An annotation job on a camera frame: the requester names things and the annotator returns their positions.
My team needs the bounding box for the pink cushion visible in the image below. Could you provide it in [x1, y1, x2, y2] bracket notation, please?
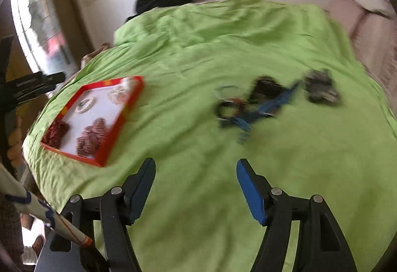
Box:
[327, 0, 366, 41]

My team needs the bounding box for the black bead jewelry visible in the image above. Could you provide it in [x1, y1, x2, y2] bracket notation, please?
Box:
[248, 75, 284, 103]

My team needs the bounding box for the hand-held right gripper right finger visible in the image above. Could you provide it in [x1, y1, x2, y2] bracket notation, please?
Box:
[236, 158, 362, 272]

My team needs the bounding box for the white pink bead bracelet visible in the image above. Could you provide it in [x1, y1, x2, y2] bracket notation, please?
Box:
[107, 86, 132, 104]

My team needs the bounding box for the green blanket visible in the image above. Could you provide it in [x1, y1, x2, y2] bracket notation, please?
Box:
[22, 0, 397, 272]

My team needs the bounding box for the striped pillow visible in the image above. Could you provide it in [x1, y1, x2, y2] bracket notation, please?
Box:
[347, 10, 397, 102]

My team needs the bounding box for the grey black scrunchie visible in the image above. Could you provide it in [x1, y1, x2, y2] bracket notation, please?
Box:
[302, 69, 342, 106]

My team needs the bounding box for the black cloth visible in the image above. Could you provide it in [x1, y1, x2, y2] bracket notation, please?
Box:
[126, 0, 199, 24]

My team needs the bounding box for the brown patterned cloth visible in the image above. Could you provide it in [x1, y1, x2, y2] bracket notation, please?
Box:
[81, 43, 110, 63]

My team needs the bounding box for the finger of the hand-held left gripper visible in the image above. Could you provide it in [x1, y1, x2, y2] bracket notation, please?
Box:
[8, 71, 66, 99]

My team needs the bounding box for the light blue ring bracelet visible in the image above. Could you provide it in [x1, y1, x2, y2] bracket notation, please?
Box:
[215, 84, 241, 99]

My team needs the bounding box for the black red bracelet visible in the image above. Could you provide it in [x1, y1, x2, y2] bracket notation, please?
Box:
[215, 98, 247, 121]

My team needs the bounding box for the person's left hand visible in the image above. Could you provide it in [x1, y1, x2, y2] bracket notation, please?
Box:
[7, 114, 25, 169]

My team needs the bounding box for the window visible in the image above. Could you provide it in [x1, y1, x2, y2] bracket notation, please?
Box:
[9, 0, 82, 75]

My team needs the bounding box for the white printed tube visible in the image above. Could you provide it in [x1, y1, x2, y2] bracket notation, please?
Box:
[0, 163, 94, 247]

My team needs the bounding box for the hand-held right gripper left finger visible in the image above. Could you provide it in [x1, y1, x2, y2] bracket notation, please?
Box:
[35, 157, 156, 272]

